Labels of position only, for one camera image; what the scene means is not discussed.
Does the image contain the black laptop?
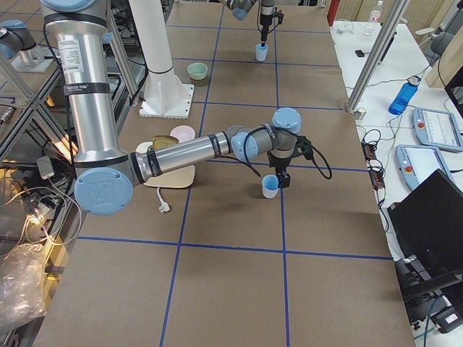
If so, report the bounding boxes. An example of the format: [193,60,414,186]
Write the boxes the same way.
[388,170,462,269]

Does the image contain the green bowl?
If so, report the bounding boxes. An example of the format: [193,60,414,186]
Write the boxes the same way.
[187,62,208,80]

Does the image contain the pink bowl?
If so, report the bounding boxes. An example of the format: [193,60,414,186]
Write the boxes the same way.
[169,125,196,143]

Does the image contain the white power plug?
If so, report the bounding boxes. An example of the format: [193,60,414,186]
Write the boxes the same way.
[156,187,171,213]

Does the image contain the blue water bottle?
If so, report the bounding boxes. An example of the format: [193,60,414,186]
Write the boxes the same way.
[388,75,421,115]

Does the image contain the teach pendant far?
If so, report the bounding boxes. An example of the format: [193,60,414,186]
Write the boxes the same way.
[412,108,462,153]

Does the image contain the light blue cup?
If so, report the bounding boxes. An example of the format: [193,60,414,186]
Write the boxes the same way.
[262,175,279,199]
[255,43,268,62]

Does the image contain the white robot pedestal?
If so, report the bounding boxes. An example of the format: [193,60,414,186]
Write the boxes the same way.
[129,0,195,119]

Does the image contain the aluminium frame post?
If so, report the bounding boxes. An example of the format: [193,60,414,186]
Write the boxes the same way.
[346,0,410,120]

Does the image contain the cream toaster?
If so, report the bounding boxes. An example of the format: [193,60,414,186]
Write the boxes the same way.
[144,164,196,189]

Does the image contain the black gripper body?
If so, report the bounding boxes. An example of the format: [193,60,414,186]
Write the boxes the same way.
[260,14,272,40]
[275,166,291,188]

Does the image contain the teach pendant near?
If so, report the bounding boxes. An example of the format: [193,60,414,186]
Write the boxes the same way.
[395,145,451,190]

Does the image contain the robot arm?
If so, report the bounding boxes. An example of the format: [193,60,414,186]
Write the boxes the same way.
[40,1,301,215]
[220,0,282,46]

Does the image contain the teach pendant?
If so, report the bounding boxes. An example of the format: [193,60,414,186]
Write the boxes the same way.
[395,145,451,190]
[412,108,462,153]

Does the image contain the toast slice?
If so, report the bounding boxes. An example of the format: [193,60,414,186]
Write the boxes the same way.
[152,134,179,150]

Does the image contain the plastic bag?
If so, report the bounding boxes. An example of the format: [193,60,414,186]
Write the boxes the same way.
[1,244,47,333]

